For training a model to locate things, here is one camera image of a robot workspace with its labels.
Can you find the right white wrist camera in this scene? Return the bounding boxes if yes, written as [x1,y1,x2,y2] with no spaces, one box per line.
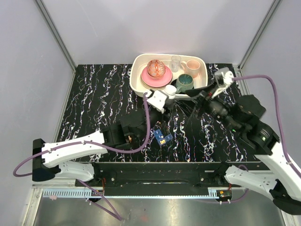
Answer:
[212,67,234,98]

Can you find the green ceramic mug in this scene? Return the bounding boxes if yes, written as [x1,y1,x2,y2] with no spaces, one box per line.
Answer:
[175,74,194,93]

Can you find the blue pill organizer box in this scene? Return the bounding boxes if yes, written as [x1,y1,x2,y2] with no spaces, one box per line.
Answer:
[154,129,173,146]

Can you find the white pill bottle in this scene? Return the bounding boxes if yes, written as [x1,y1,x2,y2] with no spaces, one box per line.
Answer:
[164,85,177,99]

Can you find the black saucer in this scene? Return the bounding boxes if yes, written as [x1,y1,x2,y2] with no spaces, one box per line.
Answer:
[171,80,179,90]

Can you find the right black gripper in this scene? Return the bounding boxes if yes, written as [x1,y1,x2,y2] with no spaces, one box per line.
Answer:
[174,79,243,132]

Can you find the cream plate under pink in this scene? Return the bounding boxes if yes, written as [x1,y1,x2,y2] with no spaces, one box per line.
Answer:
[137,79,171,91]

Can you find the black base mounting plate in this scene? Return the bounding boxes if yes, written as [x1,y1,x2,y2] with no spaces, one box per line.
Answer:
[87,162,231,197]

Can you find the orange patterned bowl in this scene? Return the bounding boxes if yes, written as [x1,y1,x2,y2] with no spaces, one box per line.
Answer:
[147,59,166,79]

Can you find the white slotted cable duct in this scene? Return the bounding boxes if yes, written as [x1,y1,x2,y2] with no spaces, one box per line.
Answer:
[42,189,218,199]

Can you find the white rectangular dish tub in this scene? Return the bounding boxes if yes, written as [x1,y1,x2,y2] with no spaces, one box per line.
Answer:
[129,54,208,97]

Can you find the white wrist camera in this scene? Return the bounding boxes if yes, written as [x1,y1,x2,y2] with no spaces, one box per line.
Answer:
[143,90,169,113]
[212,67,234,98]

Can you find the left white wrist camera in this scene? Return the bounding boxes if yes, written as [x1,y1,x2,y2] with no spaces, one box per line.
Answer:
[143,90,169,113]

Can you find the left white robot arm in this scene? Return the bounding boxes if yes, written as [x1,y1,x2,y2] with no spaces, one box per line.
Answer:
[32,97,174,186]

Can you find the pink ceramic mug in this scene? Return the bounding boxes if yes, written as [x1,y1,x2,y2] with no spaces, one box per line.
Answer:
[181,60,201,78]

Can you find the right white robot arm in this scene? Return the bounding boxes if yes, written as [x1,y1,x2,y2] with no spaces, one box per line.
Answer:
[175,85,301,215]

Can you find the clear drinking glass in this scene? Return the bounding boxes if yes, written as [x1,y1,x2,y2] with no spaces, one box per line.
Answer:
[170,55,181,73]

